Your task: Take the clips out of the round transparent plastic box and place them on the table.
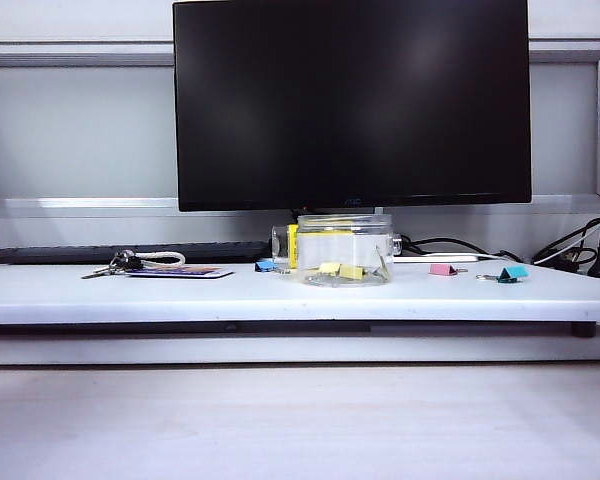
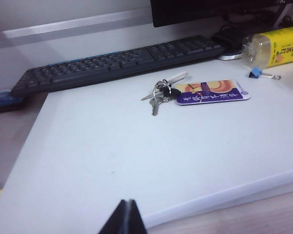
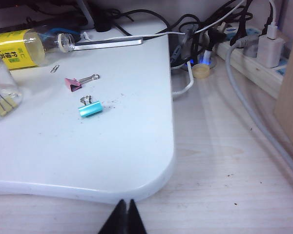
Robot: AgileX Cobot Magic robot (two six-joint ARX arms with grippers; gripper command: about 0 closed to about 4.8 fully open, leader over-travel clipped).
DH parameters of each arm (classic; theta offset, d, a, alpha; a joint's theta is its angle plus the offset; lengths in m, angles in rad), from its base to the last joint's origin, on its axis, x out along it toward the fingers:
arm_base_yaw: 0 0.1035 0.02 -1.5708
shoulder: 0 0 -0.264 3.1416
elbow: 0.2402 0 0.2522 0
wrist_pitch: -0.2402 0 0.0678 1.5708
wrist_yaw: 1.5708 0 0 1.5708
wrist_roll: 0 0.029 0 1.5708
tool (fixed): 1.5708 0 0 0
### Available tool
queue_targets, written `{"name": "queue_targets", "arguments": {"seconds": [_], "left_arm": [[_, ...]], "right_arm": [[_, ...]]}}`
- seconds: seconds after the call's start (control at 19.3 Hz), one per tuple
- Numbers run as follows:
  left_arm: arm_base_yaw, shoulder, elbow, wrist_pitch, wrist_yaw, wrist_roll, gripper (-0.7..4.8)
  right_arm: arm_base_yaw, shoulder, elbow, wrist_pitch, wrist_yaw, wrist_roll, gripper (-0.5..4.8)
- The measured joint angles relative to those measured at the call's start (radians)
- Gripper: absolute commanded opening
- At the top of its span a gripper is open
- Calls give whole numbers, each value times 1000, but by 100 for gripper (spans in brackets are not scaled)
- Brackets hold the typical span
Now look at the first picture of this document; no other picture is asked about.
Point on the black keyboard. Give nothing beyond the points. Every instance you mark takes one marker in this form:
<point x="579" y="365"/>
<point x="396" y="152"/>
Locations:
<point x="55" y="252"/>

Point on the white slim bar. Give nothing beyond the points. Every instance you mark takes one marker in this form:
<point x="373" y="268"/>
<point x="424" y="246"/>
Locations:
<point x="440" y="258"/>

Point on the black computer monitor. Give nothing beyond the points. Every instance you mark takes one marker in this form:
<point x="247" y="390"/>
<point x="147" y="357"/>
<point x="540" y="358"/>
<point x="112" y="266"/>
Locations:
<point x="350" y="100"/>

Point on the clear plastic container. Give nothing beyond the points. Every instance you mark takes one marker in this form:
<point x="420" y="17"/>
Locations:
<point x="280" y="245"/>

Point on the white desk riser board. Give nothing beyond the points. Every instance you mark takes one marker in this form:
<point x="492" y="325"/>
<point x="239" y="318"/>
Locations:
<point x="180" y="300"/>

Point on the colourful printed card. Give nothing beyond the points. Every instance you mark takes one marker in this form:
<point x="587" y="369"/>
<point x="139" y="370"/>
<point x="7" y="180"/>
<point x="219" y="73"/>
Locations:
<point x="190" y="272"/>

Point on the round transparent plastic jar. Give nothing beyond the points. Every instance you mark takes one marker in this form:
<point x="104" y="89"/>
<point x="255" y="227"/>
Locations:
<point x="330" y="247"/>

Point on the blue binder clip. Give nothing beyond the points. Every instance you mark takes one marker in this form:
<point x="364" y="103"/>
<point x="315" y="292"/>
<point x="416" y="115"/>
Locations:
<point x="264" y="265"/>

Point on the grey aluminium partition frame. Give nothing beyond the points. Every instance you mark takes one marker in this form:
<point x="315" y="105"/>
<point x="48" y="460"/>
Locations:
<point x="565" y="52"/>

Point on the pink binder clip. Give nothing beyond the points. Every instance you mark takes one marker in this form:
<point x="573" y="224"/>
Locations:
<point x="440" y="270"/>

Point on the bunch of metal keys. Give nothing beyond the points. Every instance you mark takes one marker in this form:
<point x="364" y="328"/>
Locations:
<point x="117" y="262"/>

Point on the teal binder clip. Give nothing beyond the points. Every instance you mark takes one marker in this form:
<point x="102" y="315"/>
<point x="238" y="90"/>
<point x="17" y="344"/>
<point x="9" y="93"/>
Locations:
<point x="512" y="272"/>

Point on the black riser foot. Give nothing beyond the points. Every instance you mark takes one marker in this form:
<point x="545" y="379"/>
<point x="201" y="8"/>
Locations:
<point x="584" y="331"/>

